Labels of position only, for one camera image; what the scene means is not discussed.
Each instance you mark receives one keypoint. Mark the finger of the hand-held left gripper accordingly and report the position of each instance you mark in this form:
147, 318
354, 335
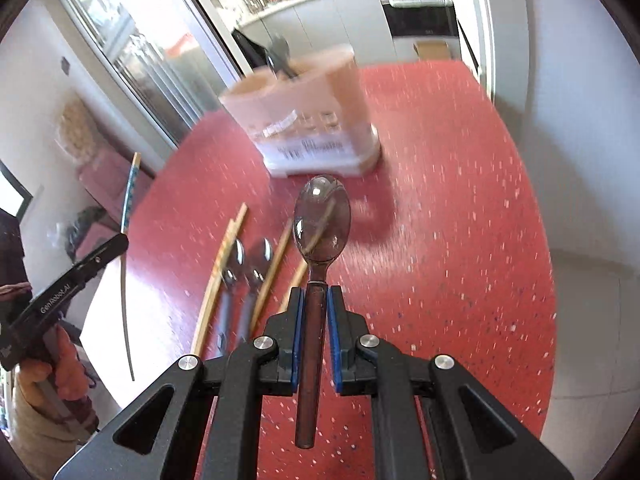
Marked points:
102, 257

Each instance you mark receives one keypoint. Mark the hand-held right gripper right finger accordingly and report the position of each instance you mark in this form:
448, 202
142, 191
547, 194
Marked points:
332, 340

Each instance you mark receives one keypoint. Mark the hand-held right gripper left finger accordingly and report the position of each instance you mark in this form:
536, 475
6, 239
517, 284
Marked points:
298, 340

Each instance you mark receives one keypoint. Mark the blue patterned wooden chopstick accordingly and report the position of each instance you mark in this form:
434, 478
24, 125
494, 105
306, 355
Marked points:
131, 185

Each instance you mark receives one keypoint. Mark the beige plastic utensil holder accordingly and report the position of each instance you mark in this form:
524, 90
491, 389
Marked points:
310, 105

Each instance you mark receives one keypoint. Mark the person's left forearm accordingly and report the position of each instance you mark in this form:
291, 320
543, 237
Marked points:
10, 250

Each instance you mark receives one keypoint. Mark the person's left hand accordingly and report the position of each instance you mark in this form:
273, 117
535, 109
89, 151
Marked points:
70, 370

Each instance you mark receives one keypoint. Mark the grey plastic bag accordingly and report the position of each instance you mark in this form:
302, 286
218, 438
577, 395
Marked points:
87, 227

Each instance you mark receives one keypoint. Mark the pink box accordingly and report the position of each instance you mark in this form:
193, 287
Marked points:
107, 180

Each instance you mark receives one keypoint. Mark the dark framed panel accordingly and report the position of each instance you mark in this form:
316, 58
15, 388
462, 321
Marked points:
10, 192

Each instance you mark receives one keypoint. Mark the clear bag of pale contents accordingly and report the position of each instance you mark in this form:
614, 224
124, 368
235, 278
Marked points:
75, 130

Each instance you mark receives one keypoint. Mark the glass sliding door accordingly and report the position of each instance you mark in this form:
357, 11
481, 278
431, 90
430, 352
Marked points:
135, 55

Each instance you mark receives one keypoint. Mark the black cloth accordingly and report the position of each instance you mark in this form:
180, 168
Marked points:
247, 50

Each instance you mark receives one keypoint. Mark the small cardboard box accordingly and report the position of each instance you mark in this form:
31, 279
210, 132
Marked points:
432, 50

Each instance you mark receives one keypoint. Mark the white kitchen cabinets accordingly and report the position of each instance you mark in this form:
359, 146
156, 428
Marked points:
325, 20

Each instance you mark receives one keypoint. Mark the black built-in oven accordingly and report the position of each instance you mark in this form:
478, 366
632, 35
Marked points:
420, 15

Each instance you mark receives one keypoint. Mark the white door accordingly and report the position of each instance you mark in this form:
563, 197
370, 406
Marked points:
505, 25

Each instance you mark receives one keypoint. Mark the grey wall switch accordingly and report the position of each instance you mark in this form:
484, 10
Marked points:
65, 66

